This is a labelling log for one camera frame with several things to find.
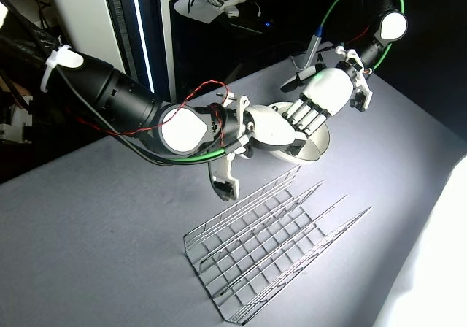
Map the white paper sheet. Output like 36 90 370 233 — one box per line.
174 0 227 24

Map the white cabinet with blue light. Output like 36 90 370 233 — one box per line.
47 0 179 101

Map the wire dish rack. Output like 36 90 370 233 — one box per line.
183 164 373 323

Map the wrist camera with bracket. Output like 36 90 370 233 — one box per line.
207 151 241 201
349 80 374 112

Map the green cable with grey plug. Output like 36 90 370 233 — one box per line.
291 0 366 71

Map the white plastic bracket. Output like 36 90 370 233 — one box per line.
0 102 34 144

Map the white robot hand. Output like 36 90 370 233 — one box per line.
279 65 357 136
243 104 308 156

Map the black box with blue light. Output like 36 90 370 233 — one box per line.
225 1 274 36

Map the grey table cloth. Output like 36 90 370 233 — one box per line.
0 55 467 327

